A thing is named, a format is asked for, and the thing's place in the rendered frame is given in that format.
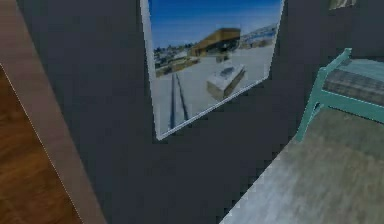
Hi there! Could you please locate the white framed window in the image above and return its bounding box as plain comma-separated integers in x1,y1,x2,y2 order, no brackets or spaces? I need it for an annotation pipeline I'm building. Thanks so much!
139,0,286,142

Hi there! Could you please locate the teal framed bed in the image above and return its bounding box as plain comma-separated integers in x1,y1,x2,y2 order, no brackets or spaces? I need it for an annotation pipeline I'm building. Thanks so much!
294,47,384,144

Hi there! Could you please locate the pale framed wall picture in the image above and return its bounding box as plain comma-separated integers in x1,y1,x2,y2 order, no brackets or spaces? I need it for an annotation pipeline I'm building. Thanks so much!
328,0,358,11

